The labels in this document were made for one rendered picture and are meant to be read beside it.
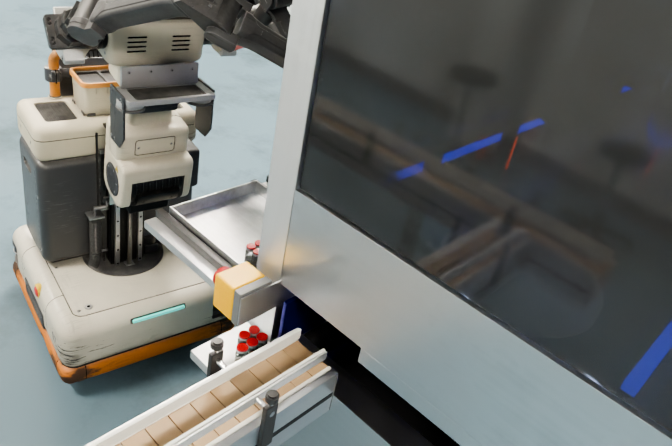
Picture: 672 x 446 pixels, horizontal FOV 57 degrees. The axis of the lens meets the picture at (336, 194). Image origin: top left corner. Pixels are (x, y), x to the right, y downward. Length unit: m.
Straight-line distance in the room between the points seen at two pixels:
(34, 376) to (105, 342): 0.31
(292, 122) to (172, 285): 1.36
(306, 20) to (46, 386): 1.72
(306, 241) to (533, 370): 0.41
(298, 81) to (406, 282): 0.34
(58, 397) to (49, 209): 0.61
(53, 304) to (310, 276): 1.31
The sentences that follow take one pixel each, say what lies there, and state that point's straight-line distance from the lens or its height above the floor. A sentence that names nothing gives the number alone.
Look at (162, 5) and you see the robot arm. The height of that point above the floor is 1.35.
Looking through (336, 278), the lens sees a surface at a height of 1.11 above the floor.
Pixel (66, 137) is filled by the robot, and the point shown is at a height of 0.77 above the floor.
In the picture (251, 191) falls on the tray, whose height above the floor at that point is 0.89.
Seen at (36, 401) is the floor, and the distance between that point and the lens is 2.31.
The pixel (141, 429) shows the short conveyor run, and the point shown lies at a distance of 1.00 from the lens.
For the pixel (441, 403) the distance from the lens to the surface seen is 0.97.
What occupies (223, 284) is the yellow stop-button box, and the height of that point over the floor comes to 1.02.
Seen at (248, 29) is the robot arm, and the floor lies 1.34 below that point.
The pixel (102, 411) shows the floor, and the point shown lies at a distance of 2.26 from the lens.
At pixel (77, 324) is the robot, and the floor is 0.28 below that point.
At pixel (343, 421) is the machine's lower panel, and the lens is 1.15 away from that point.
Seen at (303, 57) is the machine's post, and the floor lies 1.43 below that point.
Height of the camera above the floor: 1.71
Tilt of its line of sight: 29 degrees down
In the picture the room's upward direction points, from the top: 11 degrees clockwise
